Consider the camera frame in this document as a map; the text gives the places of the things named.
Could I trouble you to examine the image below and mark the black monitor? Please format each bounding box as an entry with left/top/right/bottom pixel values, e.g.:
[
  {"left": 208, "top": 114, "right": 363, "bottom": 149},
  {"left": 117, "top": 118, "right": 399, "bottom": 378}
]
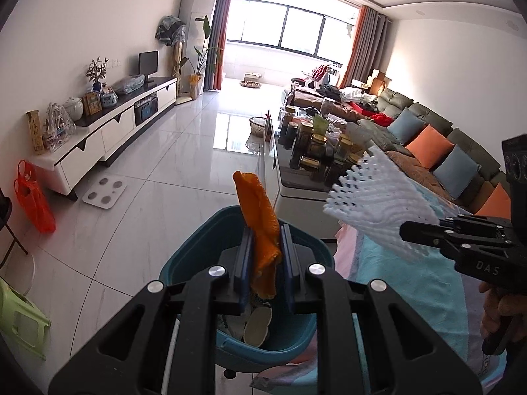
[{"left": 137, "top": 50, "right": 159, "bottom": 84}]

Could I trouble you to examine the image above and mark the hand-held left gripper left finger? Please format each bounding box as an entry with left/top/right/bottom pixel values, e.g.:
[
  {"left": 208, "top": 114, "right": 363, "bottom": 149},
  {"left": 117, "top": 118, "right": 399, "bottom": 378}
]
[{"left": 48, "top": 224, "right": 256, "bottom": 395}]

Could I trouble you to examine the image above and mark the orange plastic bag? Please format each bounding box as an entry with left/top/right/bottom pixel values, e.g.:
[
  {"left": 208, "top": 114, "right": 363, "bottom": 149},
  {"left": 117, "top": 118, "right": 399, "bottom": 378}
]
[{"left": 15, "top": 160, "right": 57, "bottom": 233}]

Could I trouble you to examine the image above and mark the person's right hand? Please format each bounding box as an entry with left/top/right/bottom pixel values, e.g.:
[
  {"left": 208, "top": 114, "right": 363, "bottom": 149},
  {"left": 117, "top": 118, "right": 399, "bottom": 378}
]
[{"left": 479, "top": 288, "right": 515, "bottom": 337}]

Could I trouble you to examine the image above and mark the white ceramic jar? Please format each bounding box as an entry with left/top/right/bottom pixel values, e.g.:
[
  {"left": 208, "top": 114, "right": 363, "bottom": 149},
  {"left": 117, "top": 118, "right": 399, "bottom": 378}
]
[{"left": 62, "top": 96, "right": 85, "bottom": 122}]

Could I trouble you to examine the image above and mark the brown seat pad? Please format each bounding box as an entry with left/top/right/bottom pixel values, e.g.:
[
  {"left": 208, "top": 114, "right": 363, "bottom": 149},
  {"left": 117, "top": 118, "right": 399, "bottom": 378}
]
[{"left": 384, "top": 150, "right": 450, "bottom": 203}]

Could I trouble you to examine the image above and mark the wooden side cabinet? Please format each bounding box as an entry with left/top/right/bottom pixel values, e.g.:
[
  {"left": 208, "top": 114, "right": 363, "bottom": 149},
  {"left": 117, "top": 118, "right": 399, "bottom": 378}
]
[{"left": 368, "top": 69, "right": 393, "bottom": 96}]

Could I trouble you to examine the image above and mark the teal plastic bin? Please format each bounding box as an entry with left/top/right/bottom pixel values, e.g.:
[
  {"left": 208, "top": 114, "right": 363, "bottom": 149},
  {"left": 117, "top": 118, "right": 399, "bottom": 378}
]
[{"left": 158, "top": 205, "right": 335, "bottom": 369}]

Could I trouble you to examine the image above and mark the orange peel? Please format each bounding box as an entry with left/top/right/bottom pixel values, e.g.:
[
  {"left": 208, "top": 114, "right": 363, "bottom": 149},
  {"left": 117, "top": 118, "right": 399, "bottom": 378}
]
[{"left": 232, "top": 170, "right": 284, "bottom": 299}]

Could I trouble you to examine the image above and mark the tall golden gift box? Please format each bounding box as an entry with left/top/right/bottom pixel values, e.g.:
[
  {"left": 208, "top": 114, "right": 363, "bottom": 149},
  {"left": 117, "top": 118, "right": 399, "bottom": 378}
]
[{"left": 25, "top": 109, "right": 45, "bottom": 155}]

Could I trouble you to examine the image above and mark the small plant in blue vase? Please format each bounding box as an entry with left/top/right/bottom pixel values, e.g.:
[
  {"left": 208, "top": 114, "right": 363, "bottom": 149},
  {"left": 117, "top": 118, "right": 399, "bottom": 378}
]
[{"left": 85, "top": 57, "right": 109, "bottom": 92}]

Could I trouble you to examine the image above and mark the cluster of glass jars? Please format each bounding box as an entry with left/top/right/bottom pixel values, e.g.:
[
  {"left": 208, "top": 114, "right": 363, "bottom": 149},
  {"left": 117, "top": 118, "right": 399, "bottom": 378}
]
[{"left": 279, "top": 104, "right": 364, "bottom": 174}]

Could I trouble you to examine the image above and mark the clear plastic bag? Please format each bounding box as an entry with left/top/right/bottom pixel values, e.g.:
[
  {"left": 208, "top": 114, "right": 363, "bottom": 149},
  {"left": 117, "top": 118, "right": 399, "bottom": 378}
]
[{"left": 43, "top": 102, "right": 77, "bottom": 153}]

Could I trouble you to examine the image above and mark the white foam fruit net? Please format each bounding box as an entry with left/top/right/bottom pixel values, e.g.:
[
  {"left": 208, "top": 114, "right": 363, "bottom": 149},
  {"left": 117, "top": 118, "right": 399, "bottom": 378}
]
[{"left": 323, "top": 145, "right": 441, "bottom": 262}]

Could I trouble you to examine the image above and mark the large blue cushion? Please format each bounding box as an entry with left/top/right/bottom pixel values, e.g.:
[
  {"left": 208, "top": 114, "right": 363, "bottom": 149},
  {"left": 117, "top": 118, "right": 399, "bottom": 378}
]
[{"left": 432, "top": 144, "right": 482, "bottom": 200}]

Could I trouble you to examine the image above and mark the dark glass coffee table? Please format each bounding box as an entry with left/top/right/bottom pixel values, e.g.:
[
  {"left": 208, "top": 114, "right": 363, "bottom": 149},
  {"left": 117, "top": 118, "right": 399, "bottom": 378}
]
[{"left": 257, "top": 107, "right": 372, "bottom": 220}]

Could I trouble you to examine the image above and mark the cloth-covered standing fan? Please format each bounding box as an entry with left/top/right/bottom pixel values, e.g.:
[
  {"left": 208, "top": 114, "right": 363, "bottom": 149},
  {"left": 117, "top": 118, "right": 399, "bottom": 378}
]
[{"left": 155, "top": 15, "right": 188, "bottom": 80}]

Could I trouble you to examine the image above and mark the brown ottoman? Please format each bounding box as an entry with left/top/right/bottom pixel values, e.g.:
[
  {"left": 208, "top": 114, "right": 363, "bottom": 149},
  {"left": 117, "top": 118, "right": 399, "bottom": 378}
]
[{"left": 284, "top": 86, "right": 360, "bottom": 121}]

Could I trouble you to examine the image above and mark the small orange cushion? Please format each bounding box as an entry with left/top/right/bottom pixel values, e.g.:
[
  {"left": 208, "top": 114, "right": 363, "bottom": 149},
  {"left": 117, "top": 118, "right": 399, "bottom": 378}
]
[{"left": 405, "top": 125, "right": 455, "bottom": 170}]

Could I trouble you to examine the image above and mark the grey covered tray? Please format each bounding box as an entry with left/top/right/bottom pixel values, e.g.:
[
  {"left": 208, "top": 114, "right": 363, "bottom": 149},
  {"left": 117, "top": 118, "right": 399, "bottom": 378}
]
[{"left": 111, "top": 73, "right": 146, "bottom": 95}]

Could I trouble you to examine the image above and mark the teal printed tablecloth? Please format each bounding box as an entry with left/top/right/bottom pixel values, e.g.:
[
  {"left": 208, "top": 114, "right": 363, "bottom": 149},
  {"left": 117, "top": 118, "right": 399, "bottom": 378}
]
[{"left": 249, "top": 181, "right": 512, "bottom": 395}]

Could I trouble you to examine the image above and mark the white standing air conditioner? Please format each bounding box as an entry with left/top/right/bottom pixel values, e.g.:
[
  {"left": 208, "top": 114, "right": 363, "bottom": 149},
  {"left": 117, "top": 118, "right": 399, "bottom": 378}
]
[{"left": 180, "top": 0, "right": 217, "bottom": 96}]

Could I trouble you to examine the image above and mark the dark green sofa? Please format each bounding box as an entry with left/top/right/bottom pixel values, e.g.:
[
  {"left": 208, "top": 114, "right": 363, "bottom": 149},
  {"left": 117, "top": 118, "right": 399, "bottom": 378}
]
[{"left": 357, "top": 87, "right": 516, "bottom": 220}]

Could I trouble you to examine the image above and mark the large window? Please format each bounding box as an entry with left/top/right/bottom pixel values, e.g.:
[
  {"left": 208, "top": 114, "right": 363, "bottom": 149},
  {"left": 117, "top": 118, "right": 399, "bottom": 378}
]
[{"left": 224, "top": 0, "right": 359, "bottom": 59}]

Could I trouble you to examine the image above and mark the tall plant in orange pot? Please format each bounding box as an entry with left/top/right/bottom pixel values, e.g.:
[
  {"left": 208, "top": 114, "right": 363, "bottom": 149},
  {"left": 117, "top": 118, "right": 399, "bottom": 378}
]
[{"left": 179, "top": 15, "right": 223, "bottom": 100}]

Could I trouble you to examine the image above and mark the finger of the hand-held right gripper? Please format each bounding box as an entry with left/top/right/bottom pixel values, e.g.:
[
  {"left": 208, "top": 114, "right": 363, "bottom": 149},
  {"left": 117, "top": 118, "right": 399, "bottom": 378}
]
[
  {"left": 400, "top": 220, "right": 467, "bottom": 258},
  {"left": 438, "top": 215, "right": 512, "bottom": 233}
]

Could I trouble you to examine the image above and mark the black metal stand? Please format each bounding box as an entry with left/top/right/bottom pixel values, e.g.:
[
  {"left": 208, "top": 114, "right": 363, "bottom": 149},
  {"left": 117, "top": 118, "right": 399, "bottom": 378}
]
[{"left": 0, "top": 189, "right": 30, "bottom": 256}]

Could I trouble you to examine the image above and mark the wooden picture frame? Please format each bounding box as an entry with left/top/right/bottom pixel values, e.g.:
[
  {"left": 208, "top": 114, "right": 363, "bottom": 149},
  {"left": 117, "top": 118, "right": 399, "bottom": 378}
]
[{"left": 82, "top": 91, "right": 103, "bottom": 116}]

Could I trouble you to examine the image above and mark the green plastic stool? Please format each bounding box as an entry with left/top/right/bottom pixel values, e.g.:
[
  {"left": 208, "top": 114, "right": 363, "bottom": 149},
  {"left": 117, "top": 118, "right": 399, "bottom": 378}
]
[{"left": 0, "top": 277, "right": 52, "bottom": 361}]

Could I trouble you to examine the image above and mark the small blue cushion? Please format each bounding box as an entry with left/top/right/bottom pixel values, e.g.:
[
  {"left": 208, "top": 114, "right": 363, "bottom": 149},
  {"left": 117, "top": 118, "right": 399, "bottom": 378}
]
[{"left": 386, "top": 107, "right": 426, "bottom": 145}]

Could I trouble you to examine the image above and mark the pile of clothes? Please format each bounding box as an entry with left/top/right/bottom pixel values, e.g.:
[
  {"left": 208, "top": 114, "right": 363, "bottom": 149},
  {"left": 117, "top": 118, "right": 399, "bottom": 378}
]
[{"left": 341, "top": 88, "right": 378, "bottom": 110}]

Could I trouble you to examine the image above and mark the white black tv stand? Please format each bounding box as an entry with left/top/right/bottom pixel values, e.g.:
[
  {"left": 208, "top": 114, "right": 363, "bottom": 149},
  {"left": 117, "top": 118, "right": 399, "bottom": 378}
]
[{"left": 35, "top": 76, "right": 179, "bottom": 203}]

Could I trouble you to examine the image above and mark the white bathroom scale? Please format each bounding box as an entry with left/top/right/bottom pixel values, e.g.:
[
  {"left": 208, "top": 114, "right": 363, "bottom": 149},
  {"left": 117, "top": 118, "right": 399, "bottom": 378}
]
[{"left": 82, "top": 177, "right": 128, "bottom": 210}]

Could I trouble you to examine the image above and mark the large orange cushion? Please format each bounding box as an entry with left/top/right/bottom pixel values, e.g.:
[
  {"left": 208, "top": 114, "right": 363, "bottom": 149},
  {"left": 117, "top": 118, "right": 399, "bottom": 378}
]
[{"left": 473, "top": 183, "right": 512, "bottom": 219}]

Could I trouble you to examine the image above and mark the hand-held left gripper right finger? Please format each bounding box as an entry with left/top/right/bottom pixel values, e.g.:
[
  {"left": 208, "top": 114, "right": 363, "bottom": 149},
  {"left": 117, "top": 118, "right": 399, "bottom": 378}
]
[{"left": 280, "top": 222, "right": 482, "bottom": 395}]

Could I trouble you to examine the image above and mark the grey orange curtain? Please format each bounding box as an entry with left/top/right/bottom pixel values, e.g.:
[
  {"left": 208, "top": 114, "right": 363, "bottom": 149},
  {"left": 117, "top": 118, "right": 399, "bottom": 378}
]
[
  {"left": 338, "top": 6, "right": 390, "bottom": 90},
  {"left": 203, "top": 0, "right": 236, "bottom": 92}
]

